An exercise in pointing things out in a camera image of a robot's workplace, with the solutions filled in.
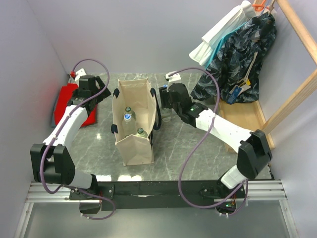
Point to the dark patterned shirt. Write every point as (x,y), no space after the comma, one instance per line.
(239,62)

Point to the black base beam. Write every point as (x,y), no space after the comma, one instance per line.
(160,194)

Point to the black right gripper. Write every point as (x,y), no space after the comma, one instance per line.
(164,94)

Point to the orange clothes hanger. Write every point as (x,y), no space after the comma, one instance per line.
(259,5)

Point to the beige canvas tote bag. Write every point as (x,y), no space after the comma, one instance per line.
(141,97)

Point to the green cap glass bottle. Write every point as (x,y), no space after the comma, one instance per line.
(129,110)

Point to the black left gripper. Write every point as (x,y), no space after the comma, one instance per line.
(104,95)

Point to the white pleated garment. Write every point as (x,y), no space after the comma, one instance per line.
(234,19)

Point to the blue hang tag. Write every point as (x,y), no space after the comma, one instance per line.
(233,94)

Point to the red folded cloth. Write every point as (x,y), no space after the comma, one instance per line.
(64,96)

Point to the teal garment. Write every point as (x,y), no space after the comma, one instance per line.
(218,47)

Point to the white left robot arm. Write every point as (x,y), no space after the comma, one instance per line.
(51,160)

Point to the wooden rack frame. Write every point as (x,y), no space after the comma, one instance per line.
(285,68)

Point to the wooden tray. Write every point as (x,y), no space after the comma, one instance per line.
(246,115)

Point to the green cap bottle front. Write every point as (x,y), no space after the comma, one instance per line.
(141,133)

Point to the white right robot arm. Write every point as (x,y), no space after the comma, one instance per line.
(251,146)

